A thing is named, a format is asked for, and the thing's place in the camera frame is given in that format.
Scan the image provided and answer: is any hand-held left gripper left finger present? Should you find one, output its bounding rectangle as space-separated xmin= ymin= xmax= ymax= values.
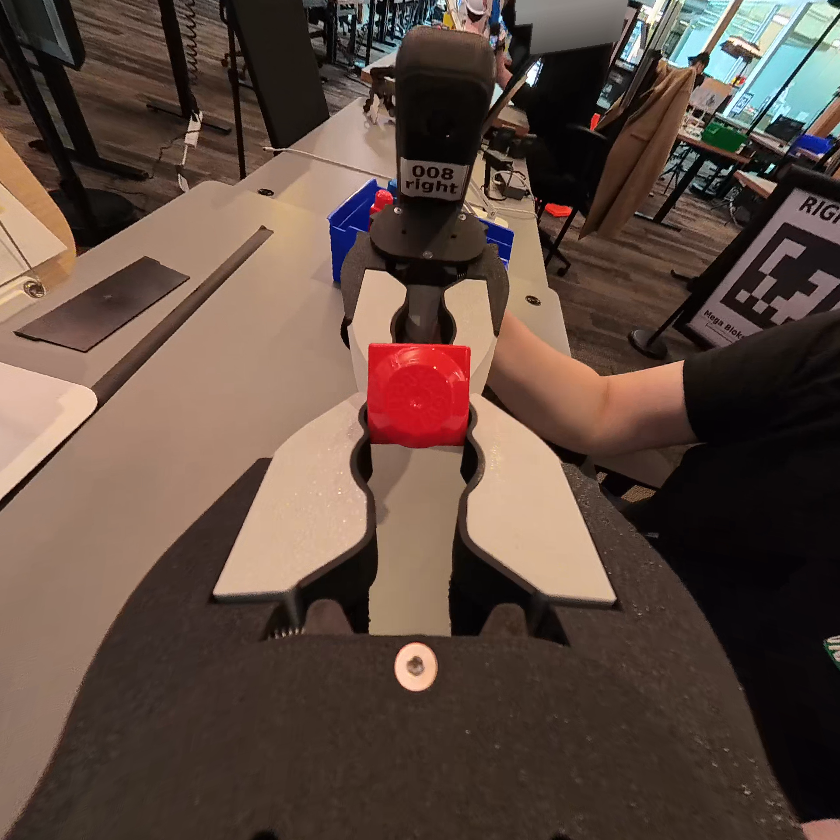
xmin=212 ymin=394 xmax=380 ymax=618

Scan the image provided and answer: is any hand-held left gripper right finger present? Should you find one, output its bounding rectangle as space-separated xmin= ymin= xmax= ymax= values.
xmin=458 ymin=394 xmax=618 ymax=621

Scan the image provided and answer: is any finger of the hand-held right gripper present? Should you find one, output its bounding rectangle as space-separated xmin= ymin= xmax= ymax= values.
xmin=444 ymin=279 xmax=500 ymax=398
xmin=346 ymin=269 xmax=411 ymax=395

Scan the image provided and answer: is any blue plastic bin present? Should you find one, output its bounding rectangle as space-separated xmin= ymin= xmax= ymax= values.
xmin=327 ymin=178 xmax=516 ymax=284

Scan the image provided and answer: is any person's right forearm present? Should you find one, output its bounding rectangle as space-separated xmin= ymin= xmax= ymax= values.
xmin=484 ymin=308 xmax=698 ymax=458

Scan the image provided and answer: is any black office chair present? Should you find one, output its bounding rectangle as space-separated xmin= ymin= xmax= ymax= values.
xmin=525 ymin=123 xmax=609 ymax=278

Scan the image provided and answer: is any brown coat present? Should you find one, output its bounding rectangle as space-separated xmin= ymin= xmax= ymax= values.
xmin=581 ymin=62 xmax=698 ymax=239

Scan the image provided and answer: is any person's black shirt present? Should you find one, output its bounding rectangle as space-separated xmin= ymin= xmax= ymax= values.
xmin=646 ymin=311 xmax=840 ymax=821

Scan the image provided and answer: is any wooden standing desk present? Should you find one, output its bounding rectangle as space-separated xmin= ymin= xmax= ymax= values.
xmin=146 ymin=0 xmax=235 ymax=137

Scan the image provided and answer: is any black rectangular pad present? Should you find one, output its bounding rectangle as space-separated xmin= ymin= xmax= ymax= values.
xmin=14 ymin=256 xmax=191 ymax=353

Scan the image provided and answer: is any green plastic bin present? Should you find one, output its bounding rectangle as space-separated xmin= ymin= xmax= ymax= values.
xmin=701 ymin=121 xmax=749 ymax=154

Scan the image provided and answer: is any black white pattern sign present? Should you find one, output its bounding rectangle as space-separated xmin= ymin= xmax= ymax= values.
xmin=629 ymin=164 xmax=840 ymax=360

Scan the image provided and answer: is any printed instruction sheet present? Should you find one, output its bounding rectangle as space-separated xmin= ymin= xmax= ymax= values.
xmin=0 ymin=184 xmax=67 ymax=284

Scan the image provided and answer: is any coiled black cable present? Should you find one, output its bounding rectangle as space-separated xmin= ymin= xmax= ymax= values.
xmin=182 ymin=0 xmax=199 ymax=88

